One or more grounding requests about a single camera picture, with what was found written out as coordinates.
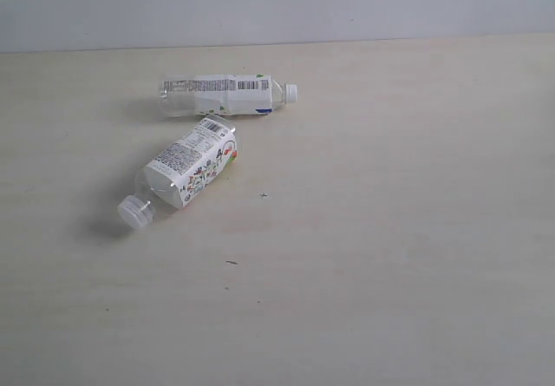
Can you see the clear bottle white barcode label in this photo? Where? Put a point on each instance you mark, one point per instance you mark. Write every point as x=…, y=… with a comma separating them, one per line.
x=224, y=95

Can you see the square bottle floral label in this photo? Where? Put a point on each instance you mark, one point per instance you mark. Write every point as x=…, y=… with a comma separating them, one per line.
x=178, y=174

